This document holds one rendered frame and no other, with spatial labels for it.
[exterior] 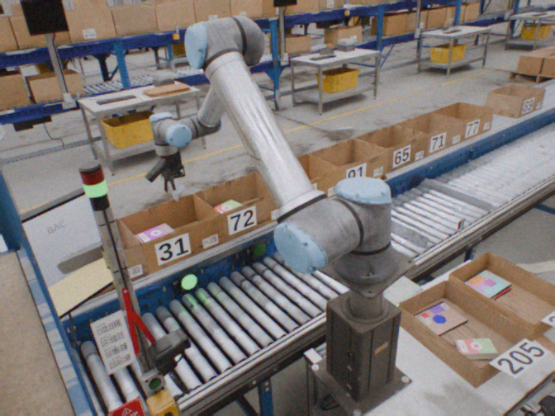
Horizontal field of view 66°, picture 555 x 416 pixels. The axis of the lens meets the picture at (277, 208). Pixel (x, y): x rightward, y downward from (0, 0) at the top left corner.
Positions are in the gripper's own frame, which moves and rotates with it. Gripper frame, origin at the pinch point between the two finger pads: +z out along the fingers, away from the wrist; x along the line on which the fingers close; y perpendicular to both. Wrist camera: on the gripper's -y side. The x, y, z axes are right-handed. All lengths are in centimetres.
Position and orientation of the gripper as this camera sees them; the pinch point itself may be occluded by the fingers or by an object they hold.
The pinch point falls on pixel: (170, 196)
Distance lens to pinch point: 198.4
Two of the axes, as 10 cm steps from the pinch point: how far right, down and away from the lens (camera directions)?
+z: 0.4, 8.8, 4.8
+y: 8.0, -3.2, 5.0
